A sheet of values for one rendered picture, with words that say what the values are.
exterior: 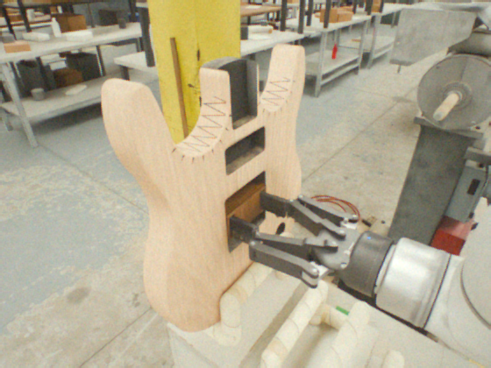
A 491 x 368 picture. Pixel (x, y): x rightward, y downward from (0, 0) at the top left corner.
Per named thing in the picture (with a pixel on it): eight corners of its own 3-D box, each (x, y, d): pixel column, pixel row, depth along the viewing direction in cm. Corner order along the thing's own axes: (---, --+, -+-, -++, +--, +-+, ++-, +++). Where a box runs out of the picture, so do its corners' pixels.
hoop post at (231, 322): (230, 325, 58) (228, 291, 53) (245, 335, 57) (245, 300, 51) (218, 339, 56) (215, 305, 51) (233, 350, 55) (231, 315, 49)
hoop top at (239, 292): (283, 238, 65) (284, 226, 63) (297, 245, 64) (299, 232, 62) (215, 311, 52) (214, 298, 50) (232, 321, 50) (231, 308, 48)
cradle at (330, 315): (312, 304, 71) (314, 294, 69) (366, 332, 65) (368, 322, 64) (305, 315, 68) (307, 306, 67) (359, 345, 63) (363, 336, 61)
